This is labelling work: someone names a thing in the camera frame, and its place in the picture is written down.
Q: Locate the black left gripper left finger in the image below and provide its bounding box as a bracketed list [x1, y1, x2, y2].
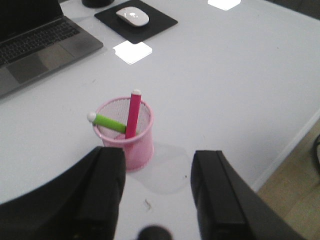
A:
[0, 147, 126, 240]

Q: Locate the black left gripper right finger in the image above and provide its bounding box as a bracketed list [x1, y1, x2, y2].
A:
[190, 150, 303, 240]

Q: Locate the green marker pen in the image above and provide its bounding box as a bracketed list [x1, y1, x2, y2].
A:
[86, 112, 126, 134]

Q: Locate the pink marker pen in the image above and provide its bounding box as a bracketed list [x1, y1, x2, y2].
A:
[125, 89, 142, 139]

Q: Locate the pink mesh pen holder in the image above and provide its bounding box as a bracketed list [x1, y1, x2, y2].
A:
[93, 97, 154, 172]

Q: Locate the grey open laptop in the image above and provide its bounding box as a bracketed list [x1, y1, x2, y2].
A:
[0, 0, 103, 97]

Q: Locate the white computer mouse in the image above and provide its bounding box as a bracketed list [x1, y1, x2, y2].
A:
[116, 6, 150, 27]

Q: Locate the black mouse pad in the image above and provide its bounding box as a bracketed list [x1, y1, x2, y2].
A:
[94, 0, 178, 44]

